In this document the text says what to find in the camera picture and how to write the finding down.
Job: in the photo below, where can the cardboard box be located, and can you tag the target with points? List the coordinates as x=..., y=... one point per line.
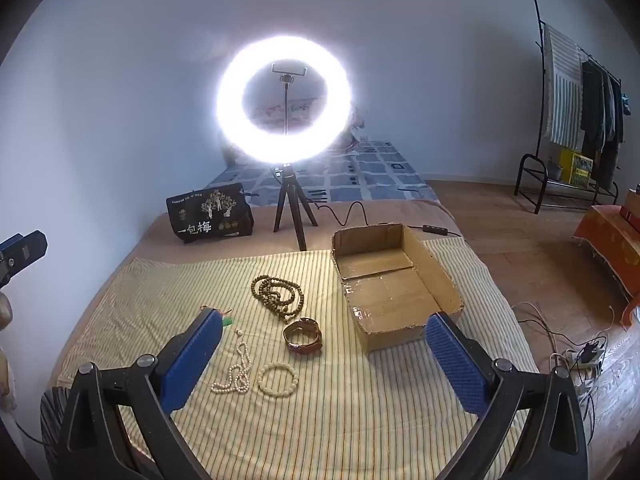
x=390, y=290

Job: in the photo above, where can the yellow box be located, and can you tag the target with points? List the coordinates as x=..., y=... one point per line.
x=575, y=167

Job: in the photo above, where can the small grey pot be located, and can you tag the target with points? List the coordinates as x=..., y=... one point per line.
x=553, y=170

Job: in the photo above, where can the black tripod stand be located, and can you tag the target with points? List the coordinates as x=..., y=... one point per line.
x=290, y=195

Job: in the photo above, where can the striped hanging towel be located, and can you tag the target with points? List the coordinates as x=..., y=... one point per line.
x=562, y=90

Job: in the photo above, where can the phone holder clamp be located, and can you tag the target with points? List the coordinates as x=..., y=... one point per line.
x=289, y=69

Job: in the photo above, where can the blue checked blanket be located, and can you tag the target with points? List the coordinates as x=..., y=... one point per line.
x=380, y=170

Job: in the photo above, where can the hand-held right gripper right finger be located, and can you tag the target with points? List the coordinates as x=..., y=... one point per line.
x=455, y=360

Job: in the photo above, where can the black printed bag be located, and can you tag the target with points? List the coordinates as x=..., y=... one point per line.
x=210, y=220

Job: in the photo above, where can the dark hanging clothes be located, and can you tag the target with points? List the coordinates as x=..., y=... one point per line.
x=595, y=105

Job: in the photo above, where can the orange cloth covered furniture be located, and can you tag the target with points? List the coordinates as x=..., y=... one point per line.
x=610, y=240

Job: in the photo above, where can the yellow striped cloth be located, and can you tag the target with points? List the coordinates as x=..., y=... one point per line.
x=325, y=410

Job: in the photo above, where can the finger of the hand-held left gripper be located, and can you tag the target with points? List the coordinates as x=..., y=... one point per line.
x=22, y=255

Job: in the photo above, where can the folded floral quilt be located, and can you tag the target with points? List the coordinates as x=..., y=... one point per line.
x=300, y=110

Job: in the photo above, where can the person's left hand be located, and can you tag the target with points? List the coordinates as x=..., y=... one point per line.
x=4, y=310

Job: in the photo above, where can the black metal clothes rack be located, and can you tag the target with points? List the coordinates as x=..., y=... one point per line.
x=530, y=157

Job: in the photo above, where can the brown bedsheet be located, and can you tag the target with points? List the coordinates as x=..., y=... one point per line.
x=150, y=240

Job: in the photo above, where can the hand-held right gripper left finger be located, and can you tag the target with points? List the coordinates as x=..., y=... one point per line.
x=192, y=355

